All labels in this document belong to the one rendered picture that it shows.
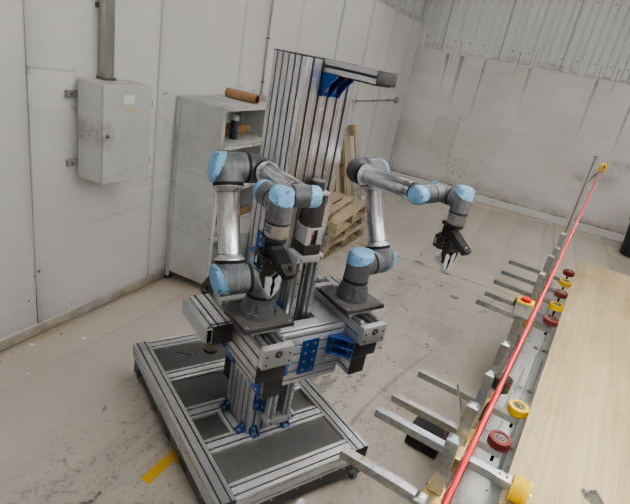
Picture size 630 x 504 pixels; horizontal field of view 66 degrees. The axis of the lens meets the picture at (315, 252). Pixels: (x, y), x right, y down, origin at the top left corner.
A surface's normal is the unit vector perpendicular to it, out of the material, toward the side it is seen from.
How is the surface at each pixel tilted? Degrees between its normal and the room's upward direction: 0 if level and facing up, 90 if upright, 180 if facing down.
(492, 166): 90
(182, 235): 90
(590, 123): 90
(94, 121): 90
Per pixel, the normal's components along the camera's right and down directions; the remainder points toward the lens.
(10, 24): 0.88, 0.32
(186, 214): -0.43, 0.27
